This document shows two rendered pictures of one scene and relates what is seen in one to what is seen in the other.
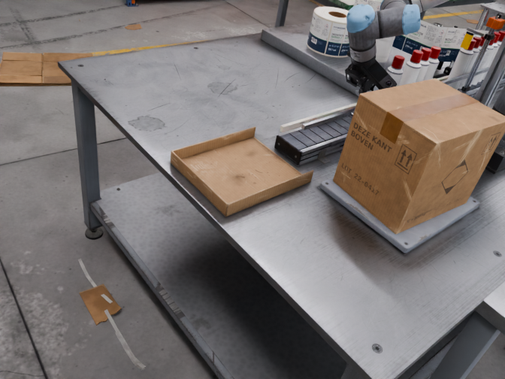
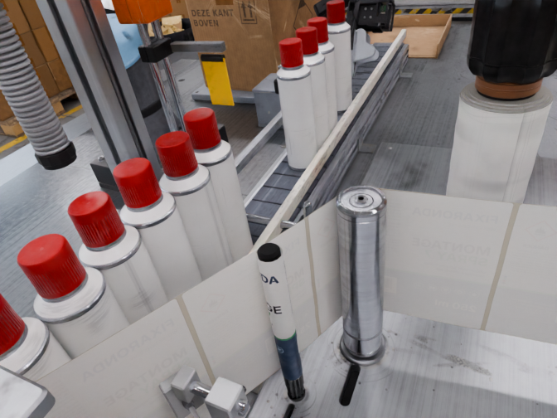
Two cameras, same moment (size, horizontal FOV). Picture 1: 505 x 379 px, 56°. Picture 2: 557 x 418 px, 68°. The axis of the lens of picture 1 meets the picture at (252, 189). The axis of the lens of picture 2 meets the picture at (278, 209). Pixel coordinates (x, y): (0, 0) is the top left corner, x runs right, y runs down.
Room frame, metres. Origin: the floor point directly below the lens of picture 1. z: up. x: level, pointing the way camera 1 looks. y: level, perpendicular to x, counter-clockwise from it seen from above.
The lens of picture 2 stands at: (2.24, -0.74, 1.26)
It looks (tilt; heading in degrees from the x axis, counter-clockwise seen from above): 37 degrees down; 165
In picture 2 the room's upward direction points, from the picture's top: 9 degrees counter-clockwise
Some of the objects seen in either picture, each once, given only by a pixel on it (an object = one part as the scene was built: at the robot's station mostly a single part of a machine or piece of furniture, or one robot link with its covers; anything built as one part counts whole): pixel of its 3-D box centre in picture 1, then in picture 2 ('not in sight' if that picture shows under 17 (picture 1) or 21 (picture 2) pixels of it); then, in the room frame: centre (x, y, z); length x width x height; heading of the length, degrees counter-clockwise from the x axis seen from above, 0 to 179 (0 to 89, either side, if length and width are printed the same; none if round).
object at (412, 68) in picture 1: (407, 80); (321, 81); (1.58, -0.46, 0.98); 0.05 x 0.05 x 0.20
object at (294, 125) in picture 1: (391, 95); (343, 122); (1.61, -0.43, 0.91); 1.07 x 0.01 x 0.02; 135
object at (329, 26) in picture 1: (333, 31); not in sight; (2.05, -0.22, 0.95); 0.20 x 0.20 x 0.14
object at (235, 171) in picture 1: (242, 166); (401, 35); (1.08, 0.04, 0.85); 0.30 x 0.26 x 0.04; 135
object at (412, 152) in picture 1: (416, 152); (262, 20); (1.09, -0.41, 0.99); 0.30 x 0.24 x 0.27; 130
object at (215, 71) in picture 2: (467, 40); (217, 80); (1.77, -0.67, 1.09); 0.03 x 0.01 x 0.06; 45
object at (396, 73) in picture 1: (389, 86); (337, 59); (1.50, -0.39, 0.98); 0.05 x 0.05 x 0.20
